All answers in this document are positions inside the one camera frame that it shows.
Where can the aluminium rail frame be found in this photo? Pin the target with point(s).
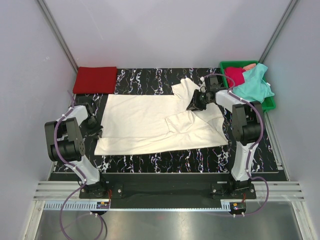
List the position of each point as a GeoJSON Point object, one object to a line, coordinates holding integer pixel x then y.
{"type": "Point", "coordinates": [274, 190]}

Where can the aluminium corner post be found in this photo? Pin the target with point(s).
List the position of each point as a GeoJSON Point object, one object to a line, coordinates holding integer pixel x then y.
{"type": "Point", "coordinates": [278, 29]}
{"type": "Point", "coordinates": [44, 8]}

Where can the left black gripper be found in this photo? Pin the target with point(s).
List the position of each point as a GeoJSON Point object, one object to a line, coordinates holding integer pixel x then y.
{"type": "Point", "coordinates": [97, 130]}

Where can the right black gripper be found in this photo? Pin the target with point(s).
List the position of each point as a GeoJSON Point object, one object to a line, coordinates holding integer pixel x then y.
{"type": "Point", "coordinates": [194, 104]}

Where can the magenta t shirt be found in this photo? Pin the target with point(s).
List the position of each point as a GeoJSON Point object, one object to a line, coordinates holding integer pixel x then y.
{"type": "Point", "coordinates": [234, 75]}

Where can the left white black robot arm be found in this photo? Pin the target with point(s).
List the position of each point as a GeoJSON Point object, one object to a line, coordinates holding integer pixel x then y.
{"type": "Point", "coordinates": [65, 144]}

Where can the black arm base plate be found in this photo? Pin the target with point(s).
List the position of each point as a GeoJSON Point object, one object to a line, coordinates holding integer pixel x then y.
{"type": "Point", "coordinates": [165, 177]}

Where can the left aluminium corner post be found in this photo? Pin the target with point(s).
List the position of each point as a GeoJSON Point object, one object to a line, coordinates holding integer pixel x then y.
{"type": "Point", "coordinates": [44, 8]}

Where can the cream white t shirt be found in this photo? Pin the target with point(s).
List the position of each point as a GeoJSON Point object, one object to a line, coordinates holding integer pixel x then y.
{"type": "Point", "coordinates": [148, 124]}

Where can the teal t shirt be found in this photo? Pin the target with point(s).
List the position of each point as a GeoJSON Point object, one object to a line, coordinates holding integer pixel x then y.
{"type": "Point", "coordinates": [254, 88]}

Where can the green plastic bin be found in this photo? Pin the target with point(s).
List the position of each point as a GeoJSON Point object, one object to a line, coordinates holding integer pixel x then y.
{"type": "Point", "coordinates": [269, 102]}

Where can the salmon pink t shirt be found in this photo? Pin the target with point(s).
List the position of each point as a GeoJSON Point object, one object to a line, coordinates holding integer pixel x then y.
{"type": "Point", "coordinates": [249, 67]}

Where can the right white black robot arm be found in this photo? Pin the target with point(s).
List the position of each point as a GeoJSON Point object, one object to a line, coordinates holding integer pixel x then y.
{"type": "Point", "coordinates": [247, 130]}

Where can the right aluminium corner post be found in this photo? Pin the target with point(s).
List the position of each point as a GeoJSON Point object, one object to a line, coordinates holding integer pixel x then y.
{"type": "Point", "coordinates": [278, 29]}

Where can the grey slotted cable duct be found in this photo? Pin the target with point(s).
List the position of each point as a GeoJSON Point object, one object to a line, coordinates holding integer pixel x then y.
{"type": "Point", "coordinates": [100, 206]}

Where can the folded red t shirt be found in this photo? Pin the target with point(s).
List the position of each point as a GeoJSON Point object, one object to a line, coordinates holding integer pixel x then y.
{"type": "Point", "coordinates": [95, 80]}

